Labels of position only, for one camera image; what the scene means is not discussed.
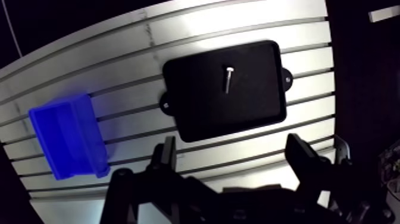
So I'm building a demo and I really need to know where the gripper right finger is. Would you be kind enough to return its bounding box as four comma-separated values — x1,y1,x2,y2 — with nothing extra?
285,133,395,224

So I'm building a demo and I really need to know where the steel bolt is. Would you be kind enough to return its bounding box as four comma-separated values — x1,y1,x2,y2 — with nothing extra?
224,66,235,95

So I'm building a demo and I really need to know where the black tray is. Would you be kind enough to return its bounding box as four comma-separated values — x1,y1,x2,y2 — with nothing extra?
158,40,294,144

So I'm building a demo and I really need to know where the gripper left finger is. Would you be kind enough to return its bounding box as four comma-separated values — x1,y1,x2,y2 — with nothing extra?
99,135,226,224

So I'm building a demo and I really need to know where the blue bin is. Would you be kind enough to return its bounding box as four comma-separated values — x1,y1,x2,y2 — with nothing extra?
28,92,111,181

